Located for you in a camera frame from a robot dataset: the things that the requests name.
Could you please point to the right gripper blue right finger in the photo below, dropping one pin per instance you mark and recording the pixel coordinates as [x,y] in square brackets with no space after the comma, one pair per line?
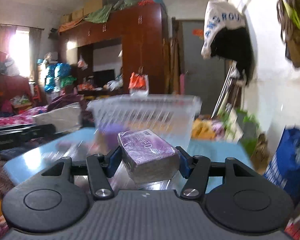
[195,169]

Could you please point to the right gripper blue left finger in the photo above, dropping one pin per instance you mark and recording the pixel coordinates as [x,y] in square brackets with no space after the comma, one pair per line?
[100,167]

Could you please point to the purple tissue pack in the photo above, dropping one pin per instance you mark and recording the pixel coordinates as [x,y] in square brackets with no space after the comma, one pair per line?
[147,157]

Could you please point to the yellow blanket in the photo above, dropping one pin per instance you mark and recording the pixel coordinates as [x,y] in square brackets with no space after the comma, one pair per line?
[202,130]

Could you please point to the white plastic laundry basket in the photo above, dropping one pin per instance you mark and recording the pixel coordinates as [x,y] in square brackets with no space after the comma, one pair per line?
[169,116]

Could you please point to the metal crutches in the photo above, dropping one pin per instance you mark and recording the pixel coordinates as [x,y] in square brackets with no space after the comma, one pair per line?
[230,80]

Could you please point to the black television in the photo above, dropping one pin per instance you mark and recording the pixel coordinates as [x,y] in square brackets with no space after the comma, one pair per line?
[101,78]

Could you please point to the orange white plastic bag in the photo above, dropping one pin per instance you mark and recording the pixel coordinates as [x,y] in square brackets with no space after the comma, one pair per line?
[138,85]

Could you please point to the grey metal door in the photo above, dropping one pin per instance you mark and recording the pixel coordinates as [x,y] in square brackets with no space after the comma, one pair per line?
[203,78]

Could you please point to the blue shopping bag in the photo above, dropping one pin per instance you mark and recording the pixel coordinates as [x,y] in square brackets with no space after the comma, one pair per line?
[284,167]

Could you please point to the dark red wooden wardrobe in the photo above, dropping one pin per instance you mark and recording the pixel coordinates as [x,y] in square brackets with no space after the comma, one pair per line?
[142,31]

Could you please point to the green cloth on wardrobe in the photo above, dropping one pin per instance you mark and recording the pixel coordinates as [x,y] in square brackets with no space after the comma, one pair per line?
[102,15]

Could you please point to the white cap with blue letters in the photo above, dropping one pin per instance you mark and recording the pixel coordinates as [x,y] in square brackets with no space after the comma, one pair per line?
[219,14]

